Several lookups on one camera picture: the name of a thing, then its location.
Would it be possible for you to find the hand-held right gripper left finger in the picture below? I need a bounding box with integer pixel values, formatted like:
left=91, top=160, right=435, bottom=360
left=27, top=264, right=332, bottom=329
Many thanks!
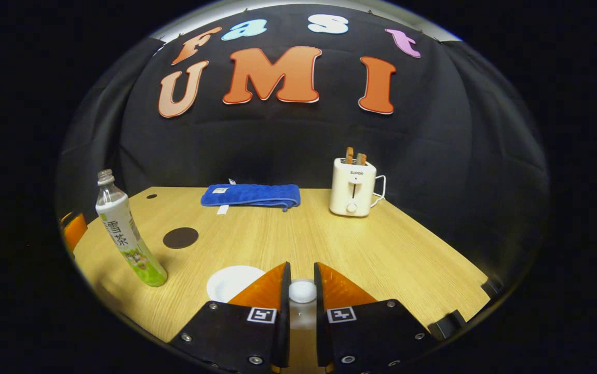
left=169, top=261, right=292, bottom=372

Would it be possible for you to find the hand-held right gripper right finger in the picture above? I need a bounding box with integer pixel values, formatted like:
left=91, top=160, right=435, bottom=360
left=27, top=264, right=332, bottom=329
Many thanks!
left=314, top=262, right=437, bottom=373

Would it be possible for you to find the white teacup lid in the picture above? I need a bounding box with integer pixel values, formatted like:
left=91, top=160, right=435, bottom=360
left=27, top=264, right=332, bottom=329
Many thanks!
left=289, top=279, right=318, bottom=304

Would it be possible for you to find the clear water bottle green label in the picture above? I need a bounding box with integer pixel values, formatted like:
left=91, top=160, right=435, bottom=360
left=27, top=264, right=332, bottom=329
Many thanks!
left=95, top=169, right=168, bottom=287

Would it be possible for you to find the blue towel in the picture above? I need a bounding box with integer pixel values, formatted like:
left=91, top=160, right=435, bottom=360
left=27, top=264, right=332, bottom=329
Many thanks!
left=200, top=179, right=301, bottom=215

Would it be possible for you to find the white toaster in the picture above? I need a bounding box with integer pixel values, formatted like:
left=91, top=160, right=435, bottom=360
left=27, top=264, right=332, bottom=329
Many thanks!
left=329, top=158, right=377, bottom=217

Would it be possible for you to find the white toaster cable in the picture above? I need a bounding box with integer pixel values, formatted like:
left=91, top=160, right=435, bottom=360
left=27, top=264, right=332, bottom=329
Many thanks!
left=371, top=175, right=386, bottom=207

